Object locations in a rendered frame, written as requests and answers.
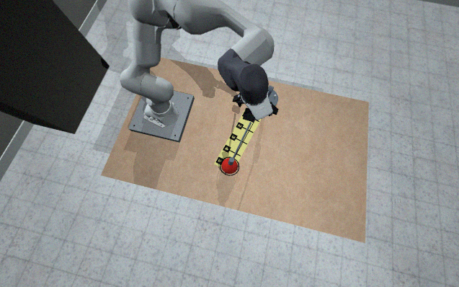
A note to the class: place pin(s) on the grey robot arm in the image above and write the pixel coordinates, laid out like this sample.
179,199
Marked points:
240,67

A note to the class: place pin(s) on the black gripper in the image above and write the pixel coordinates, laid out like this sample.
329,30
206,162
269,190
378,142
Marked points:
239,101

